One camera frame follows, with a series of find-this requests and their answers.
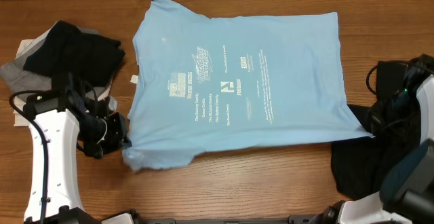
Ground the light blue t-shirt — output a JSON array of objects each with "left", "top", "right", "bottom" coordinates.
[{"left": 123, "top": 0, "right": 367, "bottom": 171}]

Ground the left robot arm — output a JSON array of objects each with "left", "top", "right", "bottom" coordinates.
[{"left": 24, "top": 89, "right": 131, "bottom": 223}]

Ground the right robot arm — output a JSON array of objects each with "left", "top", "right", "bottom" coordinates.
[{"left": 311, "top": 54, "right": 433, "bottom": 223}]

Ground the black garment pile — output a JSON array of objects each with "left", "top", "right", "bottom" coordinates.
[{"left": 331, "top": 105, "right": 420, "bottom": 200}]

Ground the folded black garment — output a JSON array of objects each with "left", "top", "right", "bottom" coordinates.
[{"left": 23, "top": 21, "right": 125, "bottom": 87}]

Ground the folded white garment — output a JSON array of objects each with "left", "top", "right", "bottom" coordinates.
[{"left": 13, "top": 39, "right": 112, "bottom": 127}]

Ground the folded grey garment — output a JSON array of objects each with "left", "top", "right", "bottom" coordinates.
[{"left": 1, "top": 27, "right": 98, "bottom": 99}]

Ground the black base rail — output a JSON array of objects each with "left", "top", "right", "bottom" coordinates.
[{"left": 101, "top": 209, "right": 322, "bottom": 224}]

